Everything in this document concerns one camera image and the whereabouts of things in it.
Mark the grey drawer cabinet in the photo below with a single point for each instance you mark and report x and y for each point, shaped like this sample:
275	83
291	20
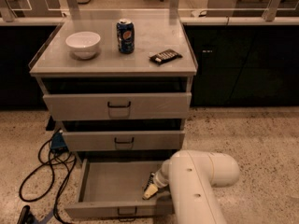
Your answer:
58	71

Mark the blue pepsi can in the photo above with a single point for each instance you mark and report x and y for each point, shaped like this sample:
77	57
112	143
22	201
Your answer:
125	36

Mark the blue rxbar blueberry bar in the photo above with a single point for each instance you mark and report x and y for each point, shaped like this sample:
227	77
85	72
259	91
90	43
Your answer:
150	180

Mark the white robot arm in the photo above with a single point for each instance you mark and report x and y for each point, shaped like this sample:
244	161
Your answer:
190	176

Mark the grey bottom drawer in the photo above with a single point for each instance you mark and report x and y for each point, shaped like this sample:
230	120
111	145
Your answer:
115	189

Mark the black object on floor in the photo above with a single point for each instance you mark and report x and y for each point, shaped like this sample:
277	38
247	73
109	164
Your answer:
26	216

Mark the grey top drawer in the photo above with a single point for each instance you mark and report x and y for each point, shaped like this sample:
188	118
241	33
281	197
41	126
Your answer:
69	107

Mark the grey middle drawer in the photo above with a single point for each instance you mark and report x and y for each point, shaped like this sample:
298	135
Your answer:
132	140

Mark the white ceramic bowl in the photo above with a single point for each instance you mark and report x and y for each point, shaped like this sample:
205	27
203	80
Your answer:
84	45

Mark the dark snack bar wrapper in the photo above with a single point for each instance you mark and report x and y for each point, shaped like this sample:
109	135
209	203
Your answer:
165	56

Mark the blue power box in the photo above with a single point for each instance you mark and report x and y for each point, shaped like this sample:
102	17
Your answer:
57	143

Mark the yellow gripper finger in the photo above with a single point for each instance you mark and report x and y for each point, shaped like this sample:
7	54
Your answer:
151	190

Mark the grey drawer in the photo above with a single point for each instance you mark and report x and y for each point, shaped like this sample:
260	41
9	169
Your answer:
69	107
132	140
115	189

